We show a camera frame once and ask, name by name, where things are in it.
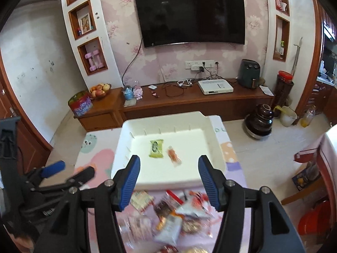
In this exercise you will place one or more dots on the dark woven basket red lid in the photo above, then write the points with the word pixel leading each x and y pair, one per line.
pixel 282 88

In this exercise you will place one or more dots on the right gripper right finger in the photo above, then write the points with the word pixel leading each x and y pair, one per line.
pixel 228 198

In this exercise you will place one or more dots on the white red snack packet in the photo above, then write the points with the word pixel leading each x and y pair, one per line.
pixel 141 200

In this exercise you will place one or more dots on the white plastic storage bin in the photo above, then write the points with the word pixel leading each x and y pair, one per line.
pixel 190 134

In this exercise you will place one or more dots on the white grey snack bag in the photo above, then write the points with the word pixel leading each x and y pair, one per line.
pixel 170 231

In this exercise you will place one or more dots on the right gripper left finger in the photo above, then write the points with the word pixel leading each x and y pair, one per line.
pixel 113 196

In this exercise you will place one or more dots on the white plastic bucket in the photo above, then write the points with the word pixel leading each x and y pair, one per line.
pixel 287 116

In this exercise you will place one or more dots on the white wall power strip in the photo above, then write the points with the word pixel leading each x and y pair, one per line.
pixel 196 64

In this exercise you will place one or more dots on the pink toy figure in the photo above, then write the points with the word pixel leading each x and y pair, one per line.
pixel 138 92

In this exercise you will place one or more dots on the white set-top box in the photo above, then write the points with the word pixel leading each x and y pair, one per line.
pixel 215 86

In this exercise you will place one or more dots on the fruit bowl with apples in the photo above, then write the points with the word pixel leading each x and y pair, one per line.
pixel 99 91

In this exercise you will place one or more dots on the framed photo on shelf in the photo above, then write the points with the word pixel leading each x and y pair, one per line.
pixel 85 23

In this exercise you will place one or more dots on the brown wooden tv cabinet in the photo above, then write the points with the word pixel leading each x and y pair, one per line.
pixel 110 112

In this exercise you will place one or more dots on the pink dumbbells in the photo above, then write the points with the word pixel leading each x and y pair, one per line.
pixel 94 60

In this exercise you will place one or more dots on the clear cracker packet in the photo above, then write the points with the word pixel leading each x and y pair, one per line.
pixel 135 229

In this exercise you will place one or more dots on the red round cookie tin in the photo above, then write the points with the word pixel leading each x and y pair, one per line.
pixel 80 103

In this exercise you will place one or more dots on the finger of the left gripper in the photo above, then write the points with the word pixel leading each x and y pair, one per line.
pixel 53 169
pixel 81 178

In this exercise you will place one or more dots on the blue snow globe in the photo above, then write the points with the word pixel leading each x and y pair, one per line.
pixel 128 93

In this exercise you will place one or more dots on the yellow liquid plastic bottle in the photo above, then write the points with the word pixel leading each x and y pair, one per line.
pixel 308 116

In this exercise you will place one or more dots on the black wall television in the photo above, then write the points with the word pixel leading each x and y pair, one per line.
pixel 164 22

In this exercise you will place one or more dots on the orange snack packet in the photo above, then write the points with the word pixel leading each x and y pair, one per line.
pixel 175 159

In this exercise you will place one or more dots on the green snack packet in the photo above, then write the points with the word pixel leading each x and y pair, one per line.
pixel 156 149

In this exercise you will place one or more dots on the dark brown ceramic jar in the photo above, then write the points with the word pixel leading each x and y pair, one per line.
pixel 258 124

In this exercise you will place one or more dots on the dark green air fryer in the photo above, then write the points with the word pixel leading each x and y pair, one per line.
pixel 249 74

